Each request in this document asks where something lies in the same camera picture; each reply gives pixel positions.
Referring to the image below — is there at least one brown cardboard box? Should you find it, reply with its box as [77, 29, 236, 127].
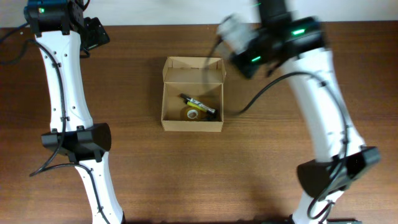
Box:
[161, 57, 226, 132]

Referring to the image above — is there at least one yellow highlighter marker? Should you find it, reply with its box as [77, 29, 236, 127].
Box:
[185, 100, 207, 113]

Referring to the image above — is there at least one white marker black cap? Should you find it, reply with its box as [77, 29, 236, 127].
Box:
[180, 93, 218, 115]

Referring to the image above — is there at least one yellow transparent tape roll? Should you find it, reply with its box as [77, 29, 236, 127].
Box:
[180, 106, 206, 121]

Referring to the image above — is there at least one black ballpoint pen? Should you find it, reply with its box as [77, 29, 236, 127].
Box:
[205, 114, 218, 121]

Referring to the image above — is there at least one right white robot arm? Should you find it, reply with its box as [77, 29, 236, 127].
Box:
[230, 1, 381, 223]

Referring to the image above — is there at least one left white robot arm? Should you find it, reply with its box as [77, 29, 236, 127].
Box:
[24, 0, 126, 223]

